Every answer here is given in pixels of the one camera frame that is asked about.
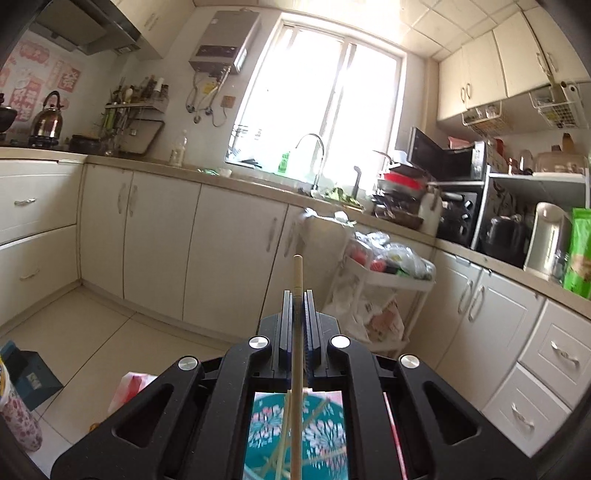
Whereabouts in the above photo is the metal kettle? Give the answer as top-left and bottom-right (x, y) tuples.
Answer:
(28, 90), (63, 148)

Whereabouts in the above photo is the range hood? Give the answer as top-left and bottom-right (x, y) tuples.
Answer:
(29, 0), (141, 56)

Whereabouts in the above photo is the teal perforated plastic basket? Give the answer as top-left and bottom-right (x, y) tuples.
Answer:
(242, 390), (350, 480)

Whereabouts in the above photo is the white electric kettle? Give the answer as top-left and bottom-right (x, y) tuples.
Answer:
(524, 202), (572, 284)

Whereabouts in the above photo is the chrome sink faucet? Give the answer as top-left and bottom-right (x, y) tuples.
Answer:
(295, 133), (325, 193)

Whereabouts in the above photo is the green snack bag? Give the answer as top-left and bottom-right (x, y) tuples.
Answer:
(563, 208), (591, 299)

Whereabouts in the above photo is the black wok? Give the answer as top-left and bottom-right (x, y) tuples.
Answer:
(0, 93), (18, 135)

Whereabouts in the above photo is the single wooden chopstick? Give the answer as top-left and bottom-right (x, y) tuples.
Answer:
(290, 255), (304, 480)

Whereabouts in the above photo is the blue dustpan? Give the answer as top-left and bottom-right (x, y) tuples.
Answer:
(1, 341), (63, 411)

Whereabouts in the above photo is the green detergent bottle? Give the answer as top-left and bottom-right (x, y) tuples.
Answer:
(277, 152), (290, 174)

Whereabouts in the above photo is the wall utensil rack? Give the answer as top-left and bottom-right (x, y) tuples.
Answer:
(99, 75), (168, 157)

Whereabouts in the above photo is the white rolling cart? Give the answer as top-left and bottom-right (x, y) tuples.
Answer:
(322, 231), (437, 357)

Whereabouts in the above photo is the red white checkered tablecloth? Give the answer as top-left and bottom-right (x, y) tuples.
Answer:
(107, 372), (408, 479)

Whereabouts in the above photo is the plastic oil bottle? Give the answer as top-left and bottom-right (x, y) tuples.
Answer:
(169, 130), (188, 167)

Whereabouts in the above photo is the gas water heater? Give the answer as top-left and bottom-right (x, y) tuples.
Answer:
(189, 10), (260, 75)

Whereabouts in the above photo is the black microwave oven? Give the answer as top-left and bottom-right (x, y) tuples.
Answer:
(406, 126), (491, 248)

